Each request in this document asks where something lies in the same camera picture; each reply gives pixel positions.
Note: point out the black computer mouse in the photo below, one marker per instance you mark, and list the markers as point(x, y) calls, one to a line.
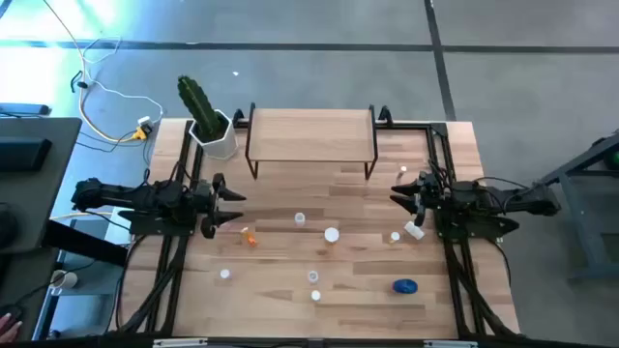
point(12, 311)

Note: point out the white power adapter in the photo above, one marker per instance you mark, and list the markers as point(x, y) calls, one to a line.
point(145, 121)

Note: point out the grey metal cart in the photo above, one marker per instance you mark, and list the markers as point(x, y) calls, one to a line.
point(580, 227)

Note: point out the blue Tums bottle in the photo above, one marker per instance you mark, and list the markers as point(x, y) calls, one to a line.
point(405, 286)

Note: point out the large amber pill bottle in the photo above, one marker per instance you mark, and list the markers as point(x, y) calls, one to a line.
point(332, 235)

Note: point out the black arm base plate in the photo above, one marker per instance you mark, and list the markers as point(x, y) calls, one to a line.
point(483, 228)
point(145, 228)

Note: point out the purple pink pill bottle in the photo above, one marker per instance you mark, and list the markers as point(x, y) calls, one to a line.
point(225, 274)

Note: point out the amber pill bottle white cap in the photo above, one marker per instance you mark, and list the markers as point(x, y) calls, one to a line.
point(315, 295)

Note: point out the person's hand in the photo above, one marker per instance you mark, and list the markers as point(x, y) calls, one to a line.
point(8, 331)

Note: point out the opaque white pill bottle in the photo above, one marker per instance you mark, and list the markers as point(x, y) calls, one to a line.
point(414, 230)

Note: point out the black flat device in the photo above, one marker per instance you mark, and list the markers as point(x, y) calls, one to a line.
point(24, 109)

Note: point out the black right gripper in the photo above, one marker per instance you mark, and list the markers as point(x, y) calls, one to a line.
point(435, 193)

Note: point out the yellow plug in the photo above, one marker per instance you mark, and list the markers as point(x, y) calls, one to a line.
point(140, 134)

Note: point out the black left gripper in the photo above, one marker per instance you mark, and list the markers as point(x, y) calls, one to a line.
point(205, 203)

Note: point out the black clamp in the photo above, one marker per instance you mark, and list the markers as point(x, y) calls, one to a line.
point(238, 118)
point(385, 115)

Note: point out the silver aluminium bracket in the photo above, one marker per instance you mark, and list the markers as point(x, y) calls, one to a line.
point(450, 344)
point(180, 342)

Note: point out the orange pill bottle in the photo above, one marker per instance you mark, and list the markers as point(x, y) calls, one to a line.
point(250, 238)

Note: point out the black office chair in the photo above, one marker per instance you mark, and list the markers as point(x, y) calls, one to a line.
point(48, 203)

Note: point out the green cactus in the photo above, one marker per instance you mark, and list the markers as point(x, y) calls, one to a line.
point(198, 104)

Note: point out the black desk leg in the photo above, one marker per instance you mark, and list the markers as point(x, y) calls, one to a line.
point(87, 244)

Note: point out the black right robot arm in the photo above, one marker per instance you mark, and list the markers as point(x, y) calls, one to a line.
point(512, 198)

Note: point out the pale yellow pill bottle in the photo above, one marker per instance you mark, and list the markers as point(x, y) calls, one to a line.
point(395, 236)

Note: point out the black aluminium table frame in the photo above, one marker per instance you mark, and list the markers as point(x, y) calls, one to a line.
point(439, 129)

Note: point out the white floor box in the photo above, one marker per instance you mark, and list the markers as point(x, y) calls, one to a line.
point(116, 233)

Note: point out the white cup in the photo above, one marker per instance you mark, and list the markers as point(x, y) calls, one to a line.
point(65, 279)

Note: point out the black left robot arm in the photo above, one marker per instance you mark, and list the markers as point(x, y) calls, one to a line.
point(140, 195)

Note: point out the white tube yellow label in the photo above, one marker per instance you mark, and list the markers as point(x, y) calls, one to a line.
point(402, 170)

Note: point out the wooden shelf black metal legs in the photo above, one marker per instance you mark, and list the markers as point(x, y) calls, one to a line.
point(309, 135)

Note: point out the black side table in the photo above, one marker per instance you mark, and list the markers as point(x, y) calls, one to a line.
point(24, 275)

